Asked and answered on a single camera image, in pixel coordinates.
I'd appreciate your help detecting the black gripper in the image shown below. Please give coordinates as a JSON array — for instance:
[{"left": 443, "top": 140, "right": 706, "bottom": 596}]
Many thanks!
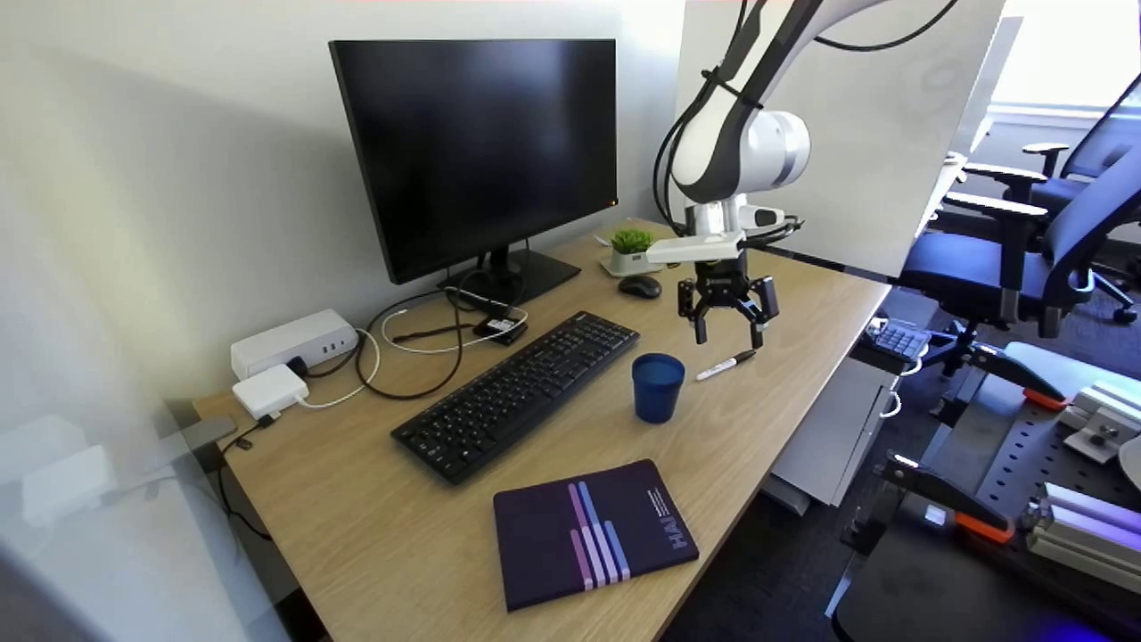
[{"left": 675, "top": 251, "right": 784, "bottom": 353}]

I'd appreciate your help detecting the small green potted plant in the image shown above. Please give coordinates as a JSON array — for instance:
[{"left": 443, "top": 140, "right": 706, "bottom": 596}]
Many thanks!
[{"left": 602, "top": 226, "right": 658, "bottom": 280}]

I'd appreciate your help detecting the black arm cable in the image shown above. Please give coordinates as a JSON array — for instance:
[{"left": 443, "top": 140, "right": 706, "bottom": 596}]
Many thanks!
[{"left": 649, "top": 0, "right": 962, "bottom": 239}]

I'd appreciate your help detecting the blue office chair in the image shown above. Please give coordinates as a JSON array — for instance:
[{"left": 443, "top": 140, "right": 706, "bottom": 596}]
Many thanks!
[
  {"left": 958, "top": 68, "right": 1141, "bottom": 218},
  {"left": 899, "top": 146, "right": 1141, "bottom": 339}
]

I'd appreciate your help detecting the dark purple striped notebook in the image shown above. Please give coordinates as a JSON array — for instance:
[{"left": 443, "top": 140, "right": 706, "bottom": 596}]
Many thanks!
[{"left": 488, "top": 455, "right": 702, "bottom": 615}]

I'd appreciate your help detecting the small white adapter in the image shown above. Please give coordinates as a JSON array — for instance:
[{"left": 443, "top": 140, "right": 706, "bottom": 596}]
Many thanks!
[{"left": 229, "top": 359, "right": 312, "bottom": 422}]

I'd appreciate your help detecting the blue plastic cup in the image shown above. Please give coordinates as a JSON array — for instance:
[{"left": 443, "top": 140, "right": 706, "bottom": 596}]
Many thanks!
[{"left": 628, "top": 348, "right": 687, "bottom": 429}]

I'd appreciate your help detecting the black perforated breadboard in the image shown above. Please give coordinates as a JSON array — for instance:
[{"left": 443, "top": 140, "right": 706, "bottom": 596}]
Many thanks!
[{"left": 829, "top": 389, "right": 1141, "bottom": 642}]

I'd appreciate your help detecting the black looped cable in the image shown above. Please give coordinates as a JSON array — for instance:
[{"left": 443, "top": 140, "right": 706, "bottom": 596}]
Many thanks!
[{"left": 353, "top": 290, "right": 473, "bottom": 404}]

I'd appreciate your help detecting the black keyboard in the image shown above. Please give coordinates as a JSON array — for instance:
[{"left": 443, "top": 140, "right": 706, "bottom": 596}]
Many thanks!
[{"left": 387, "top": 306, "right": 641, "bottom": 488}]

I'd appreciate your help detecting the long aluminium extrusion stack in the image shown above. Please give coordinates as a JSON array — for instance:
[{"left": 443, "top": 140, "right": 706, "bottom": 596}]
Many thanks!
[{"left": 1027, "top": 478, "right": 1141, "bottom": 598}]

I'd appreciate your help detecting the white cable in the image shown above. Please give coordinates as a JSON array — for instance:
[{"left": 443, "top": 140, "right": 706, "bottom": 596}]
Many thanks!
[{"left": 297, "top": 325, "right": 384, "bottom": 415}]

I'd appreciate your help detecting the white power hub box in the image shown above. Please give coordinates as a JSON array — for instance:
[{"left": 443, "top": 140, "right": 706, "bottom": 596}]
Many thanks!
[{"left": 229, "top": 306, "right": 362, "bottom": 382}]

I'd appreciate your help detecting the desk telephone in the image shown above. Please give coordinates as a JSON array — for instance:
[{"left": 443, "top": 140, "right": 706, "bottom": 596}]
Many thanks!
[{"left": 864, "top": 318, "right": 958, "bottom": 372}]

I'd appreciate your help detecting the black and white marker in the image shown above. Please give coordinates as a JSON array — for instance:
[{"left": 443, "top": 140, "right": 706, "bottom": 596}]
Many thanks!
[{"left": 691, "top": 346, "right": 763, "bottom": 385}]

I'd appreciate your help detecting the white square saucer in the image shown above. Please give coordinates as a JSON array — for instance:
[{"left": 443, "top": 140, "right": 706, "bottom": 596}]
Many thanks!
[{"left": 595, "top": 251, "right": 664, "bottom": 281}]

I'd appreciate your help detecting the short aluminium extrusion piece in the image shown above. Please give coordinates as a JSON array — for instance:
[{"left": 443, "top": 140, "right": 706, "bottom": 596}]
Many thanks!
[{"left": 1060, "top": 379, "right": 1141, "bottom": 469}]

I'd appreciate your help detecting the small black dongle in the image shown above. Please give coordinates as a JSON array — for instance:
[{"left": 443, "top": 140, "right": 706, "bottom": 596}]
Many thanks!
[{"left": 473, "top": 312, "right": 530, "bottom": 348}]

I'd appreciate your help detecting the orange black bar clamp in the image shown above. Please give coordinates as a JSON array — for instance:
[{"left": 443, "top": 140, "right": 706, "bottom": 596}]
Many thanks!
[
  {"left": 967, "top": 344, "right": 1072, "bottom": 417},
  {"left": 883, "top": 455, "right": 1022, "bottom": 549}
]

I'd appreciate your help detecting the black computer mouse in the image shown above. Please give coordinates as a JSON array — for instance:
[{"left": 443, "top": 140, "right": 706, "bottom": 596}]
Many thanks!
[{"left": 613, "top": 270, "right": 666, "bottom": 303}]

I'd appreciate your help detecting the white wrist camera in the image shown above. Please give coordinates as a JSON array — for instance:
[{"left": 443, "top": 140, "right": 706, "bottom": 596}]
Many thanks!
[{"left": 639, "top": 202, "right": 801, "bottom": 270}]

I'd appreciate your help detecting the black computer monitor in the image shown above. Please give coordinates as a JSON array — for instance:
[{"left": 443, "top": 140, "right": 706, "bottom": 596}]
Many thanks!
[{"left": 324, "top": 35, "right": 620, "bottom": 312}]

